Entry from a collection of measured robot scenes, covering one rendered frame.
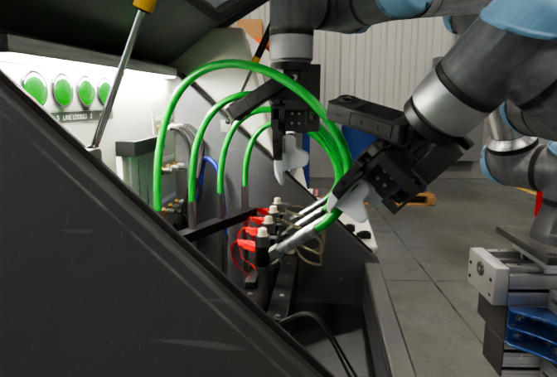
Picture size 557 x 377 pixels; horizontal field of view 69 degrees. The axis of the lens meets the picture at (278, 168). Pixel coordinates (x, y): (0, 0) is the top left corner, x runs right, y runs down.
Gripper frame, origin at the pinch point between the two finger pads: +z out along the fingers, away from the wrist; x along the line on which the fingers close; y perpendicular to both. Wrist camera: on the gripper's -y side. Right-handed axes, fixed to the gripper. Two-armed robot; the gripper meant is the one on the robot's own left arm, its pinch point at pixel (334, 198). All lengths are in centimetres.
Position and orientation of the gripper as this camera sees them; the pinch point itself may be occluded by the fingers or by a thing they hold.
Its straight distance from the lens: 60.6
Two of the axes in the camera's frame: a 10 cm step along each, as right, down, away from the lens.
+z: -4.1, 6.0, 6.9
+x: 6.5, -3.4, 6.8
